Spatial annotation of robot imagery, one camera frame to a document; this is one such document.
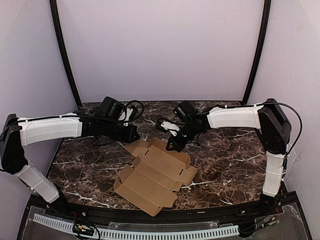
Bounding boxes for brown cardboard paper box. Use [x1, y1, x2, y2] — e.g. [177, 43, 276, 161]
[113, 137, 197, 217]

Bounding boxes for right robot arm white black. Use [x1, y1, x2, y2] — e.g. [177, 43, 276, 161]
[166, 98, 292, 197]

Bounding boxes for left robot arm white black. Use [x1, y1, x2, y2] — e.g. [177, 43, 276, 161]
[0, 96, 145, 204]

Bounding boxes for small green circuit board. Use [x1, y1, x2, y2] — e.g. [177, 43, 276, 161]
[72, 224, 94, 236]

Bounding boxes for right small circuit board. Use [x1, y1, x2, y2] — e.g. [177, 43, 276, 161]
[260, 216, 280, 228]

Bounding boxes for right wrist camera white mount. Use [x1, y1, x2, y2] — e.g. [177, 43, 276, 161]
[155, 118, 180, 136]

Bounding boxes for black front table rail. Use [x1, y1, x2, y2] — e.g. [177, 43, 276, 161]
[39, 201, 277, 226]

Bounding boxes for white slotted cable duct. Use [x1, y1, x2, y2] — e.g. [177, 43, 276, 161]
[32, 213, 240, 240]

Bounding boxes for black left frame post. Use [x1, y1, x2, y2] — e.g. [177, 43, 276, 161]
[49, 0, 82, 109]

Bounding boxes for black frame post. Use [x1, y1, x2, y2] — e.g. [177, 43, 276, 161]
[49, 0, 82, 109]
[241, 0, 272, 105]

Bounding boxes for black right frame post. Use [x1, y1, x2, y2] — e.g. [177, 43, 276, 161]
[241, 0, 272, 105]

